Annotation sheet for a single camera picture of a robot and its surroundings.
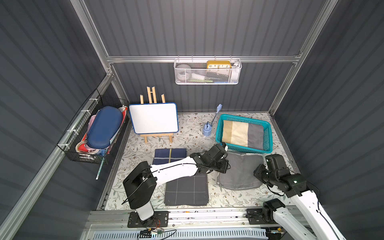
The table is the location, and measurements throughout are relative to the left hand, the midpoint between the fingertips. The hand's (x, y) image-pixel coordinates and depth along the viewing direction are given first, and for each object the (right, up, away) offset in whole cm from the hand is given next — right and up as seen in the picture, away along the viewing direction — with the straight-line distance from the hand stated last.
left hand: (230, 168), depth 77 cm
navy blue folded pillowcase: (-39, +3, +17) cm, 43 cm away
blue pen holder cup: (-10, +21, +24) cm, 33 cm away
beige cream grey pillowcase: (+14, +17, +23) cm, 32 cm away
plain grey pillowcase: (+6, -5, +2) cm, 8 cm away
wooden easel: (-46, +42, +10) cm, 63 cm away
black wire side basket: (-71, +19, -13) cm, 74 cm away
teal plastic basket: (+28, +16, +17) cm, 36 cm away
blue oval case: (-61, +23, -8) cm, 65 cm away
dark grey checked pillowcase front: (-21, -14, +4) cm, 26 cm away
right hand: (+14, -1, -1) cm, 14 cm away
